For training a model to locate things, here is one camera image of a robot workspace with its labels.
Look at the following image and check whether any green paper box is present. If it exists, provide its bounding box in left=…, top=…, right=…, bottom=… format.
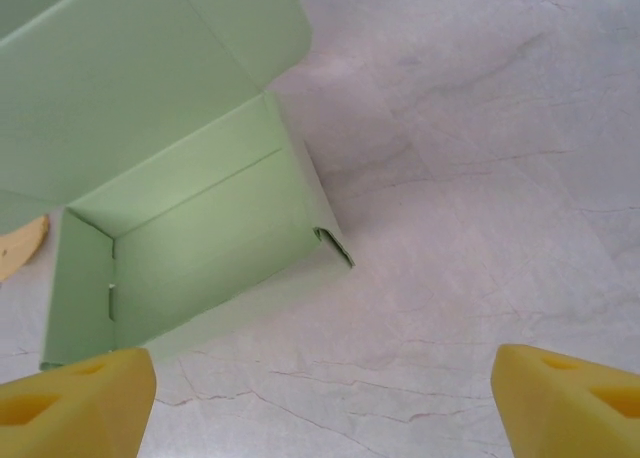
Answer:
left=0, top=0, right=357, bottom=372

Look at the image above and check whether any orange paper box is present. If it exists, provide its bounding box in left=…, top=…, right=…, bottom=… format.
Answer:
left=0, top=213, right=50, bottom=282

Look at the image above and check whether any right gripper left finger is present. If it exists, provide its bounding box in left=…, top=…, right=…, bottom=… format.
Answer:
left=0, top=347, right=157, bottom=458

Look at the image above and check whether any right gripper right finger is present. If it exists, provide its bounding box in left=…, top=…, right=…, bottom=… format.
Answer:
left=489, top=343, right=640, bottom=458

